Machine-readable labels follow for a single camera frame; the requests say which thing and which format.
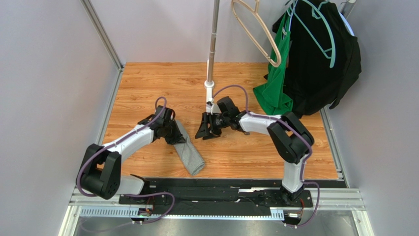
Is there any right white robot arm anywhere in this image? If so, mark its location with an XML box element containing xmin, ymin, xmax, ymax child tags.
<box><xmin>195</xmin><ymin>96</ymin><xmax>314</xmax><ymax>201</ymax></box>

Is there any black shirt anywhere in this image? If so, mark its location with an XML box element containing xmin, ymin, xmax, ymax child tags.
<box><xmin>272</xmin><ymin>0</ymin><xmax>361</xmax><ymax>117</ymax></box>

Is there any teal clothes hanger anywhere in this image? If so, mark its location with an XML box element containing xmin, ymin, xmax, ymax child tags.
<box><xmin>286</xmin><ymin>0</ymin><xmax>337</xmax><ymax>69</ymax></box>

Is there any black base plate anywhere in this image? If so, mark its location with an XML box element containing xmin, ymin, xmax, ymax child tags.
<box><xmin>116</xmin><ymin>178</ymin><xmax>316</xmax><ymax>216</ymax></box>

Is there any grey cloth napkin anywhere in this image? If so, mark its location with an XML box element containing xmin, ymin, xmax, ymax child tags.
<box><xmin>174</xmin><ymin>120</ymin><xmax>205</xmax><ymax>176</ymax></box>

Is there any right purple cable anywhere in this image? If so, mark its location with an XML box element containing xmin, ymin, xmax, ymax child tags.
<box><xmin>206</xmin><ymin>85</ymin><xmax>321</xmax><ymax>228</ymax></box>

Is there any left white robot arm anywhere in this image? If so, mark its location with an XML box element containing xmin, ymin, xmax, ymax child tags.
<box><xmin>76</xmin><ymin>106</ymin><xmax>186</xmax><ymax>200</ymax></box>

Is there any metal stand pole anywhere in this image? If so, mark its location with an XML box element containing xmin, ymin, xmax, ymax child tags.
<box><xmin>205</xmin><ymin>0</ymin><xmax>220</xmax><ymax>88</ymax></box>

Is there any green shirt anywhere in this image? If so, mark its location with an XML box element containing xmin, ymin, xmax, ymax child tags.
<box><xmin>253</xmin><ymin>14</ymin><xmax>293</xmax><ymax>115</ymax></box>

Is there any beige clothes hanger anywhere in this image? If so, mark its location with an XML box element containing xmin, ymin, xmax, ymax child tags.
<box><xmin>231</xmin><ymin>0</ymin><xmax>282</xmax><ymax>68</ymax></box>

